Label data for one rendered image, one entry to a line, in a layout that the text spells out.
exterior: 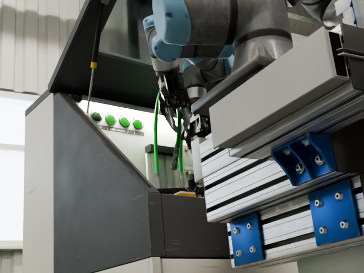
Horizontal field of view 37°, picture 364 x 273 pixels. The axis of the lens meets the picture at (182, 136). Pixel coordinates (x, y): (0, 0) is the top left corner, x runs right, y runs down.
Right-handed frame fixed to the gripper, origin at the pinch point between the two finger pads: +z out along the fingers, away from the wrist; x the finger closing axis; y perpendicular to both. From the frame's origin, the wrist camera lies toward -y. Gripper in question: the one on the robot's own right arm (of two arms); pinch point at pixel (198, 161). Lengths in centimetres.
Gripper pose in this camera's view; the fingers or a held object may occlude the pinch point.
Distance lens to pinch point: 177.3
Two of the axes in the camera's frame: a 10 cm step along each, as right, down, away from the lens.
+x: 8.1, 1.4, 5.8
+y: 5.9, -3.2, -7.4
